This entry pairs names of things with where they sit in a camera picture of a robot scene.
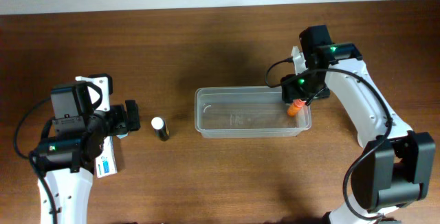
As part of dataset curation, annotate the white blue medicine box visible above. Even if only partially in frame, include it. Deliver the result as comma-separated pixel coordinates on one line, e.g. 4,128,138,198
95,137,118,178

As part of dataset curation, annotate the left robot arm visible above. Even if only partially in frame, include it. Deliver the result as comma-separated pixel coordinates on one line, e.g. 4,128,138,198
29,81,140,223

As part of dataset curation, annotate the clear plastic container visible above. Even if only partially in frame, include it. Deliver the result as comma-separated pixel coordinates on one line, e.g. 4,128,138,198
195,86,312,138

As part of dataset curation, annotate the black bottle white cap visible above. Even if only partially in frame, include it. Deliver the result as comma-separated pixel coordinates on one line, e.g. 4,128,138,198
151,117,170,142

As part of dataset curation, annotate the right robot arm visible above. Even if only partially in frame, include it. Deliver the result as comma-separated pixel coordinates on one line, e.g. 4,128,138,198
280,25,435,223

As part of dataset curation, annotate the orange tube white cap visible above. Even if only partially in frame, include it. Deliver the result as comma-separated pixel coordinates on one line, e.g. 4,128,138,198
287,99,306,117

